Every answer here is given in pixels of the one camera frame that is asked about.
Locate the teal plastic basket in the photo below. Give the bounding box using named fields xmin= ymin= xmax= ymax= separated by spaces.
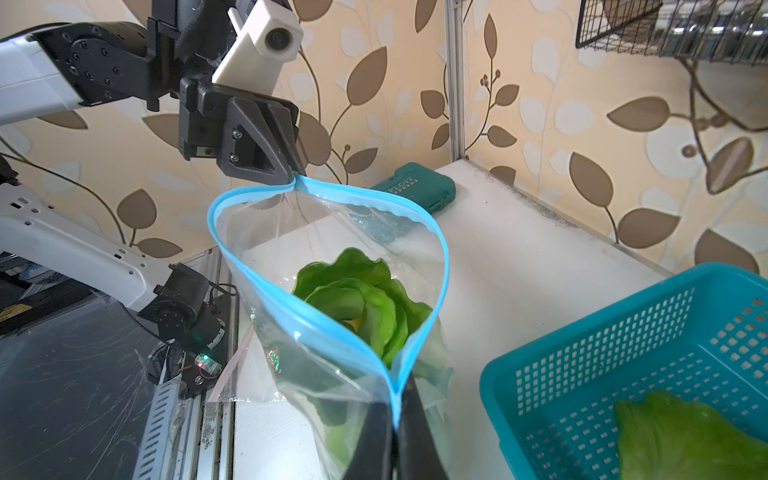
xmin=479 ymin=263 xmax=767 ymax=479

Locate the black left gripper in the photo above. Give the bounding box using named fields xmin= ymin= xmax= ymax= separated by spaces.
xmin=178 ymin=76 xmax=306 ymax=185

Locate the chinese cabbage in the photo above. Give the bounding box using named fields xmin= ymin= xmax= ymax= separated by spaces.
xmin=276 ymin=247 xmax=432 ymax=427
xmin=614 ymin=391 xmax=767 ymax=479

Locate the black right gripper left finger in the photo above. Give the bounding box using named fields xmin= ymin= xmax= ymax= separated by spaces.
xmin=342 ymin=403 xmax=396 ymax=480

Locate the clear blue-zip zipper bag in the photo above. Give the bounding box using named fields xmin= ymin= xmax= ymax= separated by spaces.
xmin=207 ymin=176 xmax=453 ymax=479

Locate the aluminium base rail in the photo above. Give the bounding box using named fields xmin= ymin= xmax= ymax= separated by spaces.
xmin=128 ymin=245 xmax=241 ymax=480

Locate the green plastic tool case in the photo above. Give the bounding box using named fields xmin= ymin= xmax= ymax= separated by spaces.
xmin=373 ymin=162 xmax=457 ymax=214

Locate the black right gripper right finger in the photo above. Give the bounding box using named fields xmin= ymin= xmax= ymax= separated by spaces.
xmin=395 ymin=375 xmax=448 ymax=480

